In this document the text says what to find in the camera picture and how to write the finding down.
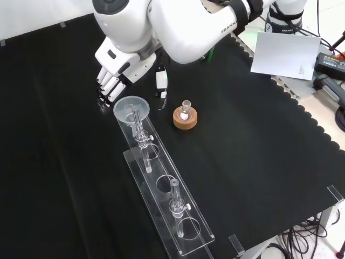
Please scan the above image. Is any clear bench edge clamp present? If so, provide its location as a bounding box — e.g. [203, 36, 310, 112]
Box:
[326, 185, 345, 203]
[228, 234, 245, 256]

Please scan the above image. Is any black power adapter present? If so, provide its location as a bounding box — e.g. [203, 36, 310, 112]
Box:
[315, 52, 345, 72]

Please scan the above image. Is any cork ring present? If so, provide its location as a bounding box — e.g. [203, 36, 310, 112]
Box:
[172, 106, 199, 131]

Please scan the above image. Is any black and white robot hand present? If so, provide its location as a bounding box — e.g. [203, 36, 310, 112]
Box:
[94, 37, 170, 111]

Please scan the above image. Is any clear plastic funnel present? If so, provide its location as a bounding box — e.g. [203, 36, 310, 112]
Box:
[113, 95, 150, 137]

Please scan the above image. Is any black cable bundle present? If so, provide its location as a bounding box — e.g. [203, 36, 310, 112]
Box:
[277, 213, 341, 259]

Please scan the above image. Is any small round-bottom glass flask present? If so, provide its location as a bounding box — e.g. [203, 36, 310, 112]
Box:
[180, 100, 194, 121]

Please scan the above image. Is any black bench cloth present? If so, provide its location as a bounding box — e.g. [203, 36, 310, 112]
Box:
[0, 12, 345, 259]

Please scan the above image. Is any pale white board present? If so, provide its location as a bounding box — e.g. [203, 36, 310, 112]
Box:
[250, 31, 322, 81]

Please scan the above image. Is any clear acrylic funnel stand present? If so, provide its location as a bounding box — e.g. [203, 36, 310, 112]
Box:
[116, 104, 216, 257]

